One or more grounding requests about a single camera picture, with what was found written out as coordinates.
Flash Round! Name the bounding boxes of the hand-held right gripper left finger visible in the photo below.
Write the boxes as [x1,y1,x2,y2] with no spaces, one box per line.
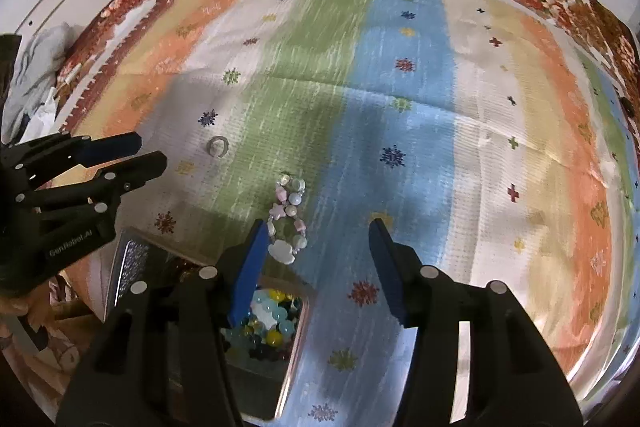
[55,219,271,427]

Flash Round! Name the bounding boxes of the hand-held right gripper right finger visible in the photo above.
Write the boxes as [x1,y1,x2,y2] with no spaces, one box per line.
[368,218,586,427]

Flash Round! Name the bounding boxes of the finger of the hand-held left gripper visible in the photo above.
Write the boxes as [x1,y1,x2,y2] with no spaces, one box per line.
[35,151,168,212]
[7,132,143,180]

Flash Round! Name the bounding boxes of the light blue bead bracelet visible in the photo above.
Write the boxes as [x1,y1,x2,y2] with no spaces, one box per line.
[222,289,301,349]

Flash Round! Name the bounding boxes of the pink and white bead bracelet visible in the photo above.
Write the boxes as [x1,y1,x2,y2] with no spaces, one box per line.
[266,173,310,265]

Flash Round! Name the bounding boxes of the yellow and black bead bracelet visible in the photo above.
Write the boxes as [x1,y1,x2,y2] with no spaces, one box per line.
[249,289,302,363]

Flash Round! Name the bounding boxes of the silver metal tin box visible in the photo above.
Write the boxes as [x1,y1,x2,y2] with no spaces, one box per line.
[102,227,313,423]

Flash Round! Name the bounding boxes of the white crumpled tissue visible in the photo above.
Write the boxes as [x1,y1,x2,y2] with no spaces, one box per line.
[30,92,62,128]

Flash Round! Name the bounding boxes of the grey crumpled cloth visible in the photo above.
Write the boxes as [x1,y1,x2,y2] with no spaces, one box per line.
[10,23,76,142]

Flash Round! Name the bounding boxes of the striped pastel bed sheet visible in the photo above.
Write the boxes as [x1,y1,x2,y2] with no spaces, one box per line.
[65,0,636,423]

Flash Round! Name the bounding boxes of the silver ring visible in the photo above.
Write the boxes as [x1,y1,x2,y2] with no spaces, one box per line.
[206,136,231,158]

